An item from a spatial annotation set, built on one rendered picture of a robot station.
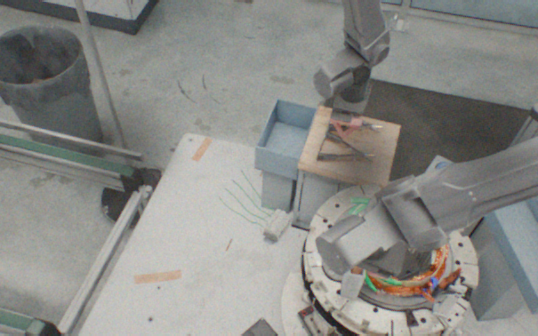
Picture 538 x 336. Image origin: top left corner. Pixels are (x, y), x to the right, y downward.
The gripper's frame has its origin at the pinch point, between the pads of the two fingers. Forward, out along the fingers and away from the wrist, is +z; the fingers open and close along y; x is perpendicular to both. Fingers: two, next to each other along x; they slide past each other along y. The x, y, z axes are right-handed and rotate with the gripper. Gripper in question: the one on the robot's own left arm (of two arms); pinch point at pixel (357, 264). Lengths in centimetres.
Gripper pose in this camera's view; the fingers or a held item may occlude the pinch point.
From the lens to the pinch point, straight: 84.9
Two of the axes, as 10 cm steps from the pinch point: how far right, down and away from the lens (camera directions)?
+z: -0.6, 5.3, 8.5
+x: 3.6, -7.8, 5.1
